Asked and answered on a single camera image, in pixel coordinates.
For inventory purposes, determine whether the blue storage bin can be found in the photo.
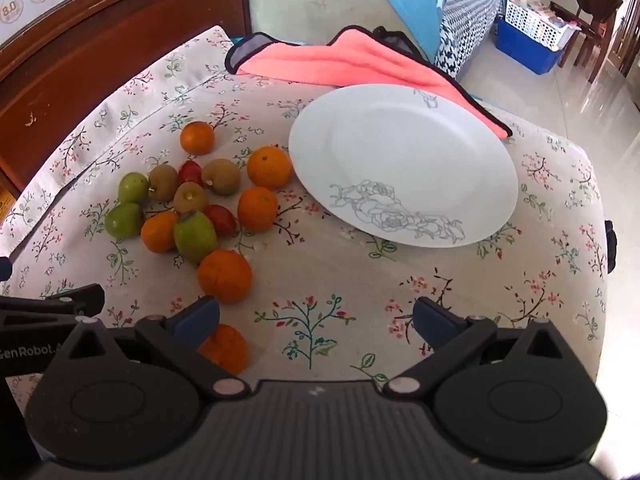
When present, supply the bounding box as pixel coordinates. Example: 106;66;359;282
495;16;568;76

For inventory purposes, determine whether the small orange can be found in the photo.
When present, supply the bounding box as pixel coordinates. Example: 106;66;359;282
197;249;254;305
140;211;179;254
237;186;279;234
199;323;249;376
247;145;293;191
180;121;216;156

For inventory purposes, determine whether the white floral print plate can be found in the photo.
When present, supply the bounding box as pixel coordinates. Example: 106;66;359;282
288;84;519;247

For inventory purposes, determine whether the brown wooden cabinet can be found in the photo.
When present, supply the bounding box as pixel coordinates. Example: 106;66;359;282
0;0;252;201

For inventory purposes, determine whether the white plastic basket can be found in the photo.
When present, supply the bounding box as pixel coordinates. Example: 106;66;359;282
504;0;583;52

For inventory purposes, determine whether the brown kiwi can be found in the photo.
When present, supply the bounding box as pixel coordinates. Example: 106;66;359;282
173;181;209;215
201;158;242;196
148;164;180;202

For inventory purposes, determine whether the floral tablecloth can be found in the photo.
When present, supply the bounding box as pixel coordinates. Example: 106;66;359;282
0;25;608;411

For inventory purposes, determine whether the dark wooden chair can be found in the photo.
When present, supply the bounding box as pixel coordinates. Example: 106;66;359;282
550;0;624;83

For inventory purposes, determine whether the coral towel with black trim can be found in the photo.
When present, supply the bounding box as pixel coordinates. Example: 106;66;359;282
225;25;514;140

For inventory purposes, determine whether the pale green armchair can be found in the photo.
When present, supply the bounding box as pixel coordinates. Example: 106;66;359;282
248;0;436;61

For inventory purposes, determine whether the black and white patterned cloth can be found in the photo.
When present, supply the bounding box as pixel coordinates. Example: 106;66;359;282
432;0;506;81

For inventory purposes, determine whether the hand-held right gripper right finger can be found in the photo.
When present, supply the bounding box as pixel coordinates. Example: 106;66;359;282
382;296;576;401

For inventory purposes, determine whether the black strap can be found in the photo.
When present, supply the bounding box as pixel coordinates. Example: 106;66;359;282
604;220;617;275

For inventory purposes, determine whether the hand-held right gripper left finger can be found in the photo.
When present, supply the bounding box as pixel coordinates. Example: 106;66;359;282
45;296;252;401

